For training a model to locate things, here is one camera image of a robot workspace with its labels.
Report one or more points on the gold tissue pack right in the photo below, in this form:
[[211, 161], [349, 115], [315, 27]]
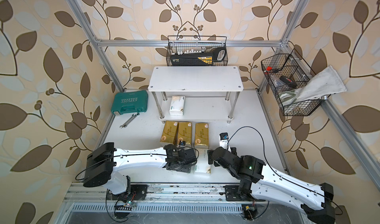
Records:
[[202, 135]]

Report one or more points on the aluminium front rail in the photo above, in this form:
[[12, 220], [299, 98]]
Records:
[[157, 193]]

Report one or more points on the green tool case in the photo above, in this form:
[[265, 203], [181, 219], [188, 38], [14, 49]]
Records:
[[130, 102]]

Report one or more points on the white two-tier shelf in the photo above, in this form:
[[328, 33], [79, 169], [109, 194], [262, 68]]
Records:
[[210, 92]]

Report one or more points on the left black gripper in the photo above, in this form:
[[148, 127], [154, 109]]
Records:
[[188, 171]]

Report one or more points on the right black wire basket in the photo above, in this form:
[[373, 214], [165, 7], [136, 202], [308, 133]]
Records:
[[291, 76]]

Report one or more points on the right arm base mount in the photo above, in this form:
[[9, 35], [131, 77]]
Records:
[[232, 195]]

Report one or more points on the white tissue pack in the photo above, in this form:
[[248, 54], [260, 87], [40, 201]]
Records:
[[177, 106], [202, 166], [197, 153]]

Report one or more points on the gold tissue pack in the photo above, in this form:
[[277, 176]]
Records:
[[169, 134], [185, 133], [202, 135]]

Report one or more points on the silver combination wrench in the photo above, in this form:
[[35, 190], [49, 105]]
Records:
[[133, 116]]

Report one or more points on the black wire basket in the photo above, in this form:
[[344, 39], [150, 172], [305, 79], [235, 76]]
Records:
[[291, 76], [181, 43]]

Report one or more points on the gold tissue pack middle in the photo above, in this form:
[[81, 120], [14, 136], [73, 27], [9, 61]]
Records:
[[185, 133]]

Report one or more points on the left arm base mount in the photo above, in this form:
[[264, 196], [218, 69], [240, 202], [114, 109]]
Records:
[[135, 192]]

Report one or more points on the back black wire basket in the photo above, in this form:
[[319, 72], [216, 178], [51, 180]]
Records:
[[181, 43]]

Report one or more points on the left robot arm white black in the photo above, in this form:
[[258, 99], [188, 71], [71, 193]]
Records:
[[104, 164]]

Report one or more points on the black yellow box in basket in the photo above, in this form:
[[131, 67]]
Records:
[[216, 56]]

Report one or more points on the white cloth rag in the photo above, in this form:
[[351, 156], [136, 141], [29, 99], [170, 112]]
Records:
[[324, 83]]

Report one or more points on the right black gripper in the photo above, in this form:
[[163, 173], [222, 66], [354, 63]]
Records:
[[210, 153]]

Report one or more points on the gold tissue pack left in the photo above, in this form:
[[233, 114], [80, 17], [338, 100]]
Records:
[[169, 134]]

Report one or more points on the red-handled tool in basket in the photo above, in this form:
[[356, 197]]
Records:
[[270, 70]]

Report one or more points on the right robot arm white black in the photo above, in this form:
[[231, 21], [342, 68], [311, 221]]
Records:
[[257, 180]]

